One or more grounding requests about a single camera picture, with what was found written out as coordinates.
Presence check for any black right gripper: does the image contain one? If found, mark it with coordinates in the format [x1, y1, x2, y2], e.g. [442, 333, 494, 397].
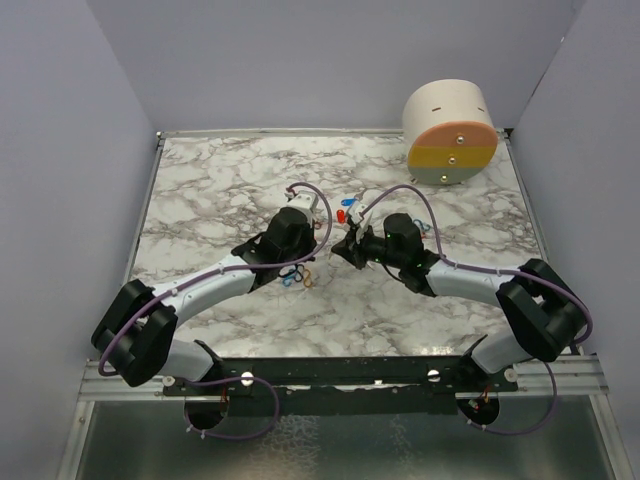
[331, 222, 405, 271]

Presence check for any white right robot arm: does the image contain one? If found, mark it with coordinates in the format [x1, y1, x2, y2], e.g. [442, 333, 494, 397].
[331, 213, 589, 391]

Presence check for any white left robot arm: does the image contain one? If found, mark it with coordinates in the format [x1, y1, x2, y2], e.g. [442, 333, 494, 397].
[91, 206, 317, 395]

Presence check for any black S carabiner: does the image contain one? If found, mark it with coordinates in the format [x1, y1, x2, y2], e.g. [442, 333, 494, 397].
[279, 266, 304, 283]

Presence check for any orange S carabiner lower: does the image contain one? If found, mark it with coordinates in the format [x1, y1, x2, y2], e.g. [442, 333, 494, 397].
[302, 269, 313, 288]

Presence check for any cream cylindrical drum holder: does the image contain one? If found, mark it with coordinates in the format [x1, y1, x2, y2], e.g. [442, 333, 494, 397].
[402, 79, 498, 186]

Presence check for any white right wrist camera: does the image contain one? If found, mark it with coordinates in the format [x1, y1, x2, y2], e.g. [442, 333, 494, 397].
[347, 200, 372, 243]

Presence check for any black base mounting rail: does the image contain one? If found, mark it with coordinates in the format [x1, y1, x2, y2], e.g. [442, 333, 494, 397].
[163, 356, 517, 417]

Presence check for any aluminium frame rail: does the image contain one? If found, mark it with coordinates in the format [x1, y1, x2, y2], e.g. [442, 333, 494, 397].
[77, 359, 174, 401]

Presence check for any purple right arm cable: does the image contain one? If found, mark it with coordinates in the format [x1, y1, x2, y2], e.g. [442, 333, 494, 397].
[349, 184, 594, 435]

